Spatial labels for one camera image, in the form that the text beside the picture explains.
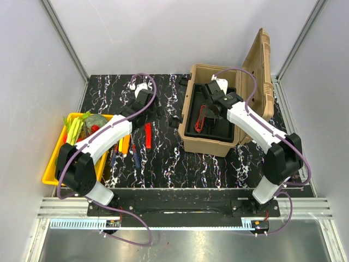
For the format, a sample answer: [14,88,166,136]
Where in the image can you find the green melon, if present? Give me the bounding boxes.
[85,114,108,131]

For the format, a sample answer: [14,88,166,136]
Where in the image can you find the small blue red screwdriver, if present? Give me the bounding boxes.
[110,144,118,167]

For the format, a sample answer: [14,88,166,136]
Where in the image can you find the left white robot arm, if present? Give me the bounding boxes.
[55,89,160,216]

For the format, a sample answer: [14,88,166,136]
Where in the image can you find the green white leek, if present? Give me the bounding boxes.
[63,111,91,145]

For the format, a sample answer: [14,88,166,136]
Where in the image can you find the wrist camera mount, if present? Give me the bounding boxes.
[129,82,149,98]
[212,75,228,93]

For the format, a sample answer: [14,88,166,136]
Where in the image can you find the yellow utility knife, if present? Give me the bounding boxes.
[118,134,131,154]

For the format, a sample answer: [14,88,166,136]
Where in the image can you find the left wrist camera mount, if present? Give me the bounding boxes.
[129,82,149,98]

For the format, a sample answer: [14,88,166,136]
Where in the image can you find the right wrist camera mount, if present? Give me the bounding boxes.
[212,75,228,93]

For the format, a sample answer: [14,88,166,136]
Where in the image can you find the red handled pliers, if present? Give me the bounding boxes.
[194,104,206,133]

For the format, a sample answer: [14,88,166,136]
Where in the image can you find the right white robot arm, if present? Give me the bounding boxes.
[201,80,303,216]

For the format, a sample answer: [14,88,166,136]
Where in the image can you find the black tool box tray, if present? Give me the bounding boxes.
[184,83,234,142]

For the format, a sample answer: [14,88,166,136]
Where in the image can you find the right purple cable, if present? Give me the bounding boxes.
[214,67,312,237]

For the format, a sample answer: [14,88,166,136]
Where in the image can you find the purple cable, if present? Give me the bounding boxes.
[57,72,158,246]
[214,67,312,237]

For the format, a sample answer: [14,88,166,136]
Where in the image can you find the tan plastic tool box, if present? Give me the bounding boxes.
[178,28,274,157]

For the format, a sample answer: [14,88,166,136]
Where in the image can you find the red cherry cluster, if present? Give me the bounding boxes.
[76,124,100,142]

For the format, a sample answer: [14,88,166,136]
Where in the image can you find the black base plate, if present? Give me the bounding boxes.
[87,188,281,229]

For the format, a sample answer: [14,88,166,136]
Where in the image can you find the black marble pattern mat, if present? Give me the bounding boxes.
[101,74,264,188]

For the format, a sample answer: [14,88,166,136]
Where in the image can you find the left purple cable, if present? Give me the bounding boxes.
[57,72,158,246]

